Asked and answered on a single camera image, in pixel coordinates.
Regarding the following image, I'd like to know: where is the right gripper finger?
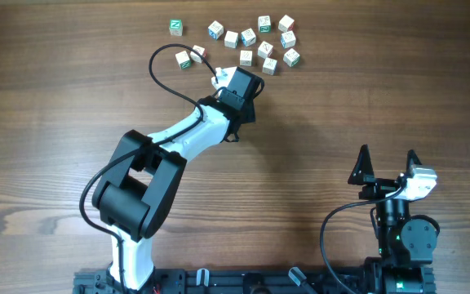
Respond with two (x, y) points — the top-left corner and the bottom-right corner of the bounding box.
(406, 149), (422, 172)
(348, 145), (375, 185)

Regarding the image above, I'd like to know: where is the wooden block blue H side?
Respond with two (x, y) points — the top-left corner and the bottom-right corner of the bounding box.
(262, 58), (277, 75)

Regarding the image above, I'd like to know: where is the wooden block red pattern top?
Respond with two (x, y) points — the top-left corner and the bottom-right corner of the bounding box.
(257, 41), (273, 59)

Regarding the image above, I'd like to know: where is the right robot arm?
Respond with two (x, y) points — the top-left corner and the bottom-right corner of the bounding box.
(348, 145), (440, 294)

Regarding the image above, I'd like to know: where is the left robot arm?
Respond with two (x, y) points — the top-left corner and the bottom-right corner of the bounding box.
(92, 67), (264, 293)

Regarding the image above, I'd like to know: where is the wooden block M top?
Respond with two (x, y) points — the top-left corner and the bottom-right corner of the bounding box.
(239, 50), (253, 67)

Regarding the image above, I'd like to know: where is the wooden block shell top red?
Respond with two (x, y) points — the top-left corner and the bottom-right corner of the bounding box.
(190, 45), (206, 63)

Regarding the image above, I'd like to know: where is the plain white wooden block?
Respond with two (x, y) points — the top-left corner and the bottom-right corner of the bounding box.
(224, 31), (238, 49)

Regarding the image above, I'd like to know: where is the wooden block blue X side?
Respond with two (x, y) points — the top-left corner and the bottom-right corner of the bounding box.
(241, 28), (256, 47)

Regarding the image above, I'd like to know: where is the wooden block green side left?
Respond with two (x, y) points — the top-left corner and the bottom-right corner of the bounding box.
(175, 51), (191, 69)

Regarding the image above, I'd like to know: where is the wooden block green side right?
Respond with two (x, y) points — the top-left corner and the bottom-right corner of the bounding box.
(283, 48), (300, 67)

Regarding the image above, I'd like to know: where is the wooden block blue P side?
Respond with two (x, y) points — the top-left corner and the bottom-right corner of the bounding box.
(281, 31), (296, 49)

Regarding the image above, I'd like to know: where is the wooden block green Z side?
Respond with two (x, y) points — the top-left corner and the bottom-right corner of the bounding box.
(258, 16), (272, 33)

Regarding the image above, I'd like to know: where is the wooden block red side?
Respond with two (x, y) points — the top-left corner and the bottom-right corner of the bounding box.
(278, 15), (295, 33)

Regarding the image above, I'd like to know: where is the wooden block green Z top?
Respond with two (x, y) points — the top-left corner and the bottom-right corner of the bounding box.
(169, 19), (184, 36)

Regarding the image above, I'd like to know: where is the right black cable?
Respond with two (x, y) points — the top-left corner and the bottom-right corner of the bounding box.
(319, 185), (407, 294)

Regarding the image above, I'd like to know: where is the black cable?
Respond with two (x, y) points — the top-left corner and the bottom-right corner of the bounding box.
(319, 185), (407, 294)
(78, 42), (219, 294)

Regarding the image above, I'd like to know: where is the left black cable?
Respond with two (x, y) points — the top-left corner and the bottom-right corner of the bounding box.
(78, 42), (219, 294)

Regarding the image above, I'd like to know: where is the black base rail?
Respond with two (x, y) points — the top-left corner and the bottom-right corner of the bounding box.
(73, 267), (437, 294)

